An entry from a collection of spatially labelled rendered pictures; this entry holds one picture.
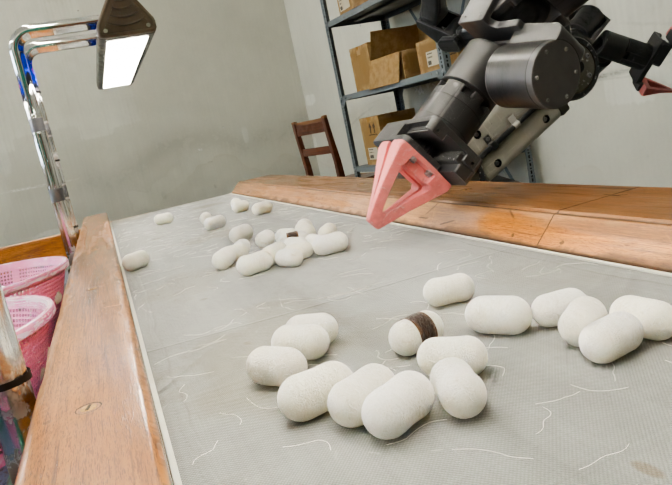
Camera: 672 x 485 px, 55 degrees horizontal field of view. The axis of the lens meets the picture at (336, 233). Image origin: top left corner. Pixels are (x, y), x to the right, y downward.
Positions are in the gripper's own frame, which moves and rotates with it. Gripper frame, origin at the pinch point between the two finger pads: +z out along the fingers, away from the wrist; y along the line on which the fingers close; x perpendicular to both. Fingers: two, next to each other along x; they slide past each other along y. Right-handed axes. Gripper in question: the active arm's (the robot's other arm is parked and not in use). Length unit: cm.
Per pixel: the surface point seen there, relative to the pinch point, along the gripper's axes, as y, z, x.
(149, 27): -41, -9, -28
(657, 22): -134, -158, 100
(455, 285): 19.8, 4.5, -1.0
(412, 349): 25.2, 9.8, -4.3
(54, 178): -64, 17, -26
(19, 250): -110, 36, -23
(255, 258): -5.5, 9.5, -5.5
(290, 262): -3.8, 7.9, -3.0
